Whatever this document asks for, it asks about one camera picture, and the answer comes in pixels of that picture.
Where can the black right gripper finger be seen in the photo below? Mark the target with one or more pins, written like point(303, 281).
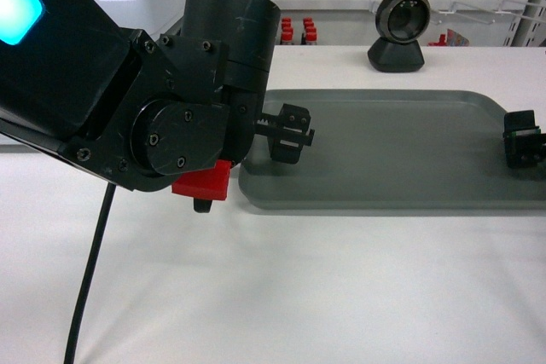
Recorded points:
point(524, 142)

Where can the grey silver tray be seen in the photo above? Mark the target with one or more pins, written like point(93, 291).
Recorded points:
point(392, 150)

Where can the red plastic block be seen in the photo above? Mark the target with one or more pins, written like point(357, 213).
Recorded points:
point(209, 184)

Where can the white checkout table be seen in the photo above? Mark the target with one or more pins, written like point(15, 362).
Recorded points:
point(242, 286)

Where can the black round webcam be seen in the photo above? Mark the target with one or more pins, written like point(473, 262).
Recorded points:
point(399, 24)

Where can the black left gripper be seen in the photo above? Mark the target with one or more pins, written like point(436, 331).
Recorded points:
point(287, 133)

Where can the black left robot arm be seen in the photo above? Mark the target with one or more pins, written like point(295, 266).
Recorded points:
point(179, 111)

